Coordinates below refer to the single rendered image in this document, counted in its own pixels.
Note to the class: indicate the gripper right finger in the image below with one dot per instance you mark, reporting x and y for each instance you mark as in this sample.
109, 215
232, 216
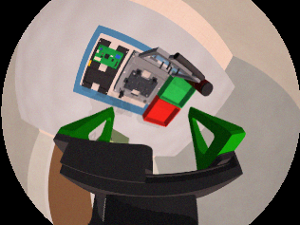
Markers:
227, 137

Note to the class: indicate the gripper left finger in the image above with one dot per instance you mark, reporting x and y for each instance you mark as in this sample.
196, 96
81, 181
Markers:
80, 129

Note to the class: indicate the red bin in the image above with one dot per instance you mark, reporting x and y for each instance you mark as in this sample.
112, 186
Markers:
160, 112

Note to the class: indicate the green bin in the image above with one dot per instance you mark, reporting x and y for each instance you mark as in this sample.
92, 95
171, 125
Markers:
178, 91

